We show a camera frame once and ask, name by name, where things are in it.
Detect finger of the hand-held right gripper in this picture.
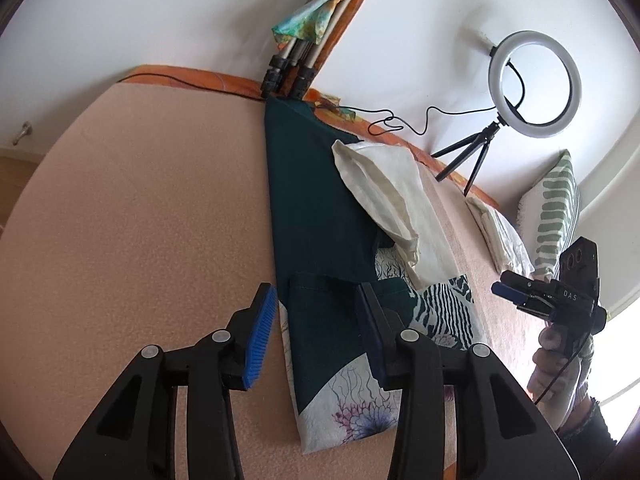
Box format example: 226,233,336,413
491,270,557,306
517,296,557,318

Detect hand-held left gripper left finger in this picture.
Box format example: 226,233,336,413
52,282,278,480

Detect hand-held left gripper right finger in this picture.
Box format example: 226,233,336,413
354,282,583,480

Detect teal and white printed t-shirt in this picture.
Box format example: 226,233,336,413
263,97,487,456

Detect person's right forearm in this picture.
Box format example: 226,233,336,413
555,396,621,461

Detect person's right hand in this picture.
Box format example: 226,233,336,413
527,324,595,413

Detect folded white shirt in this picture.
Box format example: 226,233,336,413
465,195,533,273

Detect green and white striped pillow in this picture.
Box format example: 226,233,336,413
516,150,582,281

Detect small black tripod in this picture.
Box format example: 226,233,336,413
431,120,502,197

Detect black gooseneck phone holder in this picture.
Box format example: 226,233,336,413
502,57,526,111

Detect small colourful cloth scrap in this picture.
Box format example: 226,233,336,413
312,92,361,122

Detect folded silver tripod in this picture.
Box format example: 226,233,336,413
260,0,376,101

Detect orange wooden plank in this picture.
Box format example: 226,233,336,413
315,0,386,88

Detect colourful scarf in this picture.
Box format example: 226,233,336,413
271,0,371,45

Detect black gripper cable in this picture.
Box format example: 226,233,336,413
533,335,592,406

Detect black ring light cable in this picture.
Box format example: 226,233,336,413
112,74,503,137

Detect white ring light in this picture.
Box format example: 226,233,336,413
487,30,583,139

